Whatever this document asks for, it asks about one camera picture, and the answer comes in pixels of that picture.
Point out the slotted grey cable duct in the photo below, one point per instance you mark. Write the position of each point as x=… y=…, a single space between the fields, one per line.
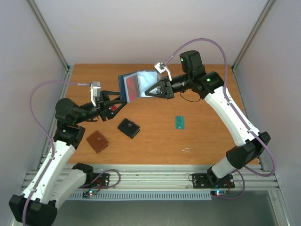
x=142 y=196

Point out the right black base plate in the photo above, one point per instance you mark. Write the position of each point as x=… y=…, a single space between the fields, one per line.
x=200 y=181

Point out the dark blue card holder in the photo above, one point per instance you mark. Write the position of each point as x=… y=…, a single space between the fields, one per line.
x=146 y=78

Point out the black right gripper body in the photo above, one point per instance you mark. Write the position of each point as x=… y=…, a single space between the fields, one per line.
x=167 y=88

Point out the right aluminium corner post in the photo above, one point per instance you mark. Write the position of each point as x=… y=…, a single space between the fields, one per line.
x=255 y=29

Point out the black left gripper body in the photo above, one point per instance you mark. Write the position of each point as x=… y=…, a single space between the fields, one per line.
x=101 y=108

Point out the aluminium rail base frame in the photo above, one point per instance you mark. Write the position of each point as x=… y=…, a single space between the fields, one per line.
x=147 y=177

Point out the right small circuit board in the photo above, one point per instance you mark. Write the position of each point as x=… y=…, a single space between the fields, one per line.
x=219 y=192

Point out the aluminium corner post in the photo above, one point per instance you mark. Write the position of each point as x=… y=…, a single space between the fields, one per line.
x=255 y=29
x=40 y=18

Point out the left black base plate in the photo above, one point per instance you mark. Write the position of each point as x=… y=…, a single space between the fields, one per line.
x=102 y=181

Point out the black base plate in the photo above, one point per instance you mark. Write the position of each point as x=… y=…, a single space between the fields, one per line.
x=200 y=181
x=102 y=181

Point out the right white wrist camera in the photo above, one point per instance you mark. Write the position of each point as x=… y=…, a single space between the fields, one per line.
x=161 y=68

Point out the brown card holder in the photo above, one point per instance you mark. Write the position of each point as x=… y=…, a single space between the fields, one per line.
x=97 y=141

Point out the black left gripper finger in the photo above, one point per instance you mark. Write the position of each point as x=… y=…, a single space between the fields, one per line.
x=107 y=94
x=118 y=103

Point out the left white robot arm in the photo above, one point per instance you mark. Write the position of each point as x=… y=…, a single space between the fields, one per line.
x=40 y=201

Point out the black card holder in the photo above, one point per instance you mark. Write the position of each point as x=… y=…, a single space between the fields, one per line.
x=129 y=128

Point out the left aluminium corner post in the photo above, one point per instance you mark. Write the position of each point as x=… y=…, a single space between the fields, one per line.
x=40 y=18

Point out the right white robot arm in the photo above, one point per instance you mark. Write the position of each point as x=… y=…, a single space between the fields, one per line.
x=209 y=86

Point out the green credit card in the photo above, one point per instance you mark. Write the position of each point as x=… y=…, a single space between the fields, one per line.
x=179 y=122

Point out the red credit card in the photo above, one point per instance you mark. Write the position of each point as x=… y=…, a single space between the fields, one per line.
x=113 y=108
x=132 y=88

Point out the left small circuit board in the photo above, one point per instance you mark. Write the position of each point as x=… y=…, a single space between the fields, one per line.
x=90 y=193

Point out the small circuit board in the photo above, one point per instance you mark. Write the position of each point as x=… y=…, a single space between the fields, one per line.
x=90 y=193
x=219 y=192

